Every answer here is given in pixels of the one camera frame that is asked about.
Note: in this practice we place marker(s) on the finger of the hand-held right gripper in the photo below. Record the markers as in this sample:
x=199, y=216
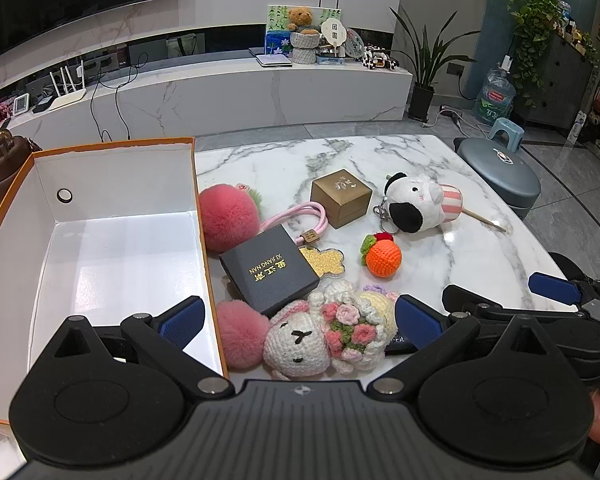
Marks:
x=550, y=287
x=462, y=299

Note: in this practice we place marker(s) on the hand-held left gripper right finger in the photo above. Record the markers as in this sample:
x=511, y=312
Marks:
x=420, y=320

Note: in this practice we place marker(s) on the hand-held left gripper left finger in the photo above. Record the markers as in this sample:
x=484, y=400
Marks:
x=185, y=317

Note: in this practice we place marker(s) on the small pink fluffy pompom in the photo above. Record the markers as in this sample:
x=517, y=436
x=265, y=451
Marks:
x=242, y=335

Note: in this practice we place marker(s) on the crochet orange with flower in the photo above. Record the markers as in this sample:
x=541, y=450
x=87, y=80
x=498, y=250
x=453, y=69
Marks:
x=382, y=257

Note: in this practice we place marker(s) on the orange cardboard box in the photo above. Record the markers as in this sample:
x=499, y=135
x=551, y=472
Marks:
x=120, y=260

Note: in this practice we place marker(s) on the black gift box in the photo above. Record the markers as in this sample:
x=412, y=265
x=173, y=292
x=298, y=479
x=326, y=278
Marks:
x=270, y=272

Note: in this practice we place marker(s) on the large pink fluffy pompom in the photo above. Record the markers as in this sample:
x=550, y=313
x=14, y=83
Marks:
x=227, y=220

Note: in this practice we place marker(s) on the white and black cow plush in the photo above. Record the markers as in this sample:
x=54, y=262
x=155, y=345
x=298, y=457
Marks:
x=415, y=200

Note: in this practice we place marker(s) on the crochet bunny with flowers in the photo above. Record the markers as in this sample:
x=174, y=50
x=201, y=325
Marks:
x=300, y=345

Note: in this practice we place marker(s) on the gold gift box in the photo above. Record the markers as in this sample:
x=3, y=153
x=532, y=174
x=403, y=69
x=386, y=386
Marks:
x=340, y=205

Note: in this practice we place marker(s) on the marble desktop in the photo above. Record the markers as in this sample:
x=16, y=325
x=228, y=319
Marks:
x=480, y=260

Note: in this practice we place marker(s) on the wooden stick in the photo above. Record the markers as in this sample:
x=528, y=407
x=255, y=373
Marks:
x=485, y=220

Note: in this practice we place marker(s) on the gold bear charm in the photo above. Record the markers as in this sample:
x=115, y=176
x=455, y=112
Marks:
x=325, y=260

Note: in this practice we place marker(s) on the grey round pouf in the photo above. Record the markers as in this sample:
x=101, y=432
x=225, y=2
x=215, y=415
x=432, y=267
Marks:
x=500, y=175

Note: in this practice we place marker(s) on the blue plastic stool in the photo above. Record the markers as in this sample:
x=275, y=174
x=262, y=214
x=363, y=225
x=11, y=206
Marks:
x=507, y=127

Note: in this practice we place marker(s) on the blue water jug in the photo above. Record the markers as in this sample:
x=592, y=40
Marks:
x=495, y=100

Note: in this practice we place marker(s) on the grey cabinet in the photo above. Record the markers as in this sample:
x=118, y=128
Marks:
x=555, y=85

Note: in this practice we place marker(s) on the potted plant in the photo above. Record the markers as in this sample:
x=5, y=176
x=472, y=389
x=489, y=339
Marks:
x=422, y=100

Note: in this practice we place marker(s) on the marble television console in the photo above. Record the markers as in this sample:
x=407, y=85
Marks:
x=230, y=95

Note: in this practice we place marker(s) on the brown bag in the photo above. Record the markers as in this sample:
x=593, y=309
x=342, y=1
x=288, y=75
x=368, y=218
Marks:
x=2, y=170

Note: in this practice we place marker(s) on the white router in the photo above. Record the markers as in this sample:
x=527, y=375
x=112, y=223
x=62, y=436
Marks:
x=67, y=100

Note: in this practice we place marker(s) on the cow figure toy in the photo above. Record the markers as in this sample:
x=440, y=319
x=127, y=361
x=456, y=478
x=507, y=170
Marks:
x=377, y=59

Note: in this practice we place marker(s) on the green ivy plant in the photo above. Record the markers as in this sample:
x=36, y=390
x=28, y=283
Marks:
x=535, y=20

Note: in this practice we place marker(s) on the white display device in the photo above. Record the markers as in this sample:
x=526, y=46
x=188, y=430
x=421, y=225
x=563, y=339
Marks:
x=21, y=105

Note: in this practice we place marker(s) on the grey laptop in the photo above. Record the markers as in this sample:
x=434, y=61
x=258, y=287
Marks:
x=272, y=60

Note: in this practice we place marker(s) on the round paper fan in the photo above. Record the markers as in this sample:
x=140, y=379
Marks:
x=352, y=42

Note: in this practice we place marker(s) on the blue and green painting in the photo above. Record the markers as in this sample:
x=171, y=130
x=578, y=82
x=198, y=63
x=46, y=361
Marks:
x=277, y=30

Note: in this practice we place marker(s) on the brown teddy bear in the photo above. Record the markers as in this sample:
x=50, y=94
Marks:
x=302, y=20

